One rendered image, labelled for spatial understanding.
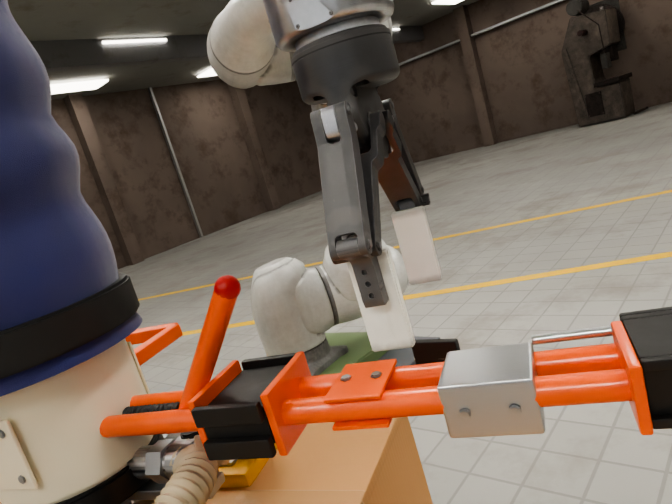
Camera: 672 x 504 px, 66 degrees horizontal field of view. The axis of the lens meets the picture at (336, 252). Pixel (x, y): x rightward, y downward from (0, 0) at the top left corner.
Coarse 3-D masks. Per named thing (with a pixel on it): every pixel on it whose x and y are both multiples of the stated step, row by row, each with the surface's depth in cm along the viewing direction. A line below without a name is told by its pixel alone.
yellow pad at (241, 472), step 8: (184, 432) 65; (192, 432) 65; (232, 464) 60; (240, 464) 60; (248, 464) 60; (256, 464) 60; (264, 464) 62; (224, 472) 60; (232, 472) 59; (240, 472) 59; (248, 472) 59; (256, 472) 60; (232, 480) 59; (240, 480) 58; (248, 480) 58
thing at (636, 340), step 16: (624, 320) 39; (640, 320) 38; (656, 320) 37; (624, 336) 37; (640, 336) 36; (656, 336) 35; (624, 352) 35; (640, 352) 34; (656, 352) 33; (624, 368) 35; (640, 368) 33; (656, 368) 33; (640, 384) 33; (656, 384) 34; (640, 400) 33; (656, 400) 34; (640, 416) 33; (656, 416) 34; (640, 432) 34
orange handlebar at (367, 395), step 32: (544, 352) 41; (576, 352) 39; (608, 352) 38; (320, 384) 47; (352, 384) 44; (384, 384) 42; (416, 384) 44; (544, 384) 37; (576, 384) 36; (608, 384) 35; (128, 416) 52; (160, 416) 50; (288, 416) 44; (320, 416) 43; (352, 416) 42; (384, 416) 41
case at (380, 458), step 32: (320, 448) 62; (352, 448) 60; (384, 448) 59; (416, 448) 68; (256, 480) 59; (288, 480) 58; (320, 480) 56; (352, 480) 54; (384, 480) 57; (416, 480) 66
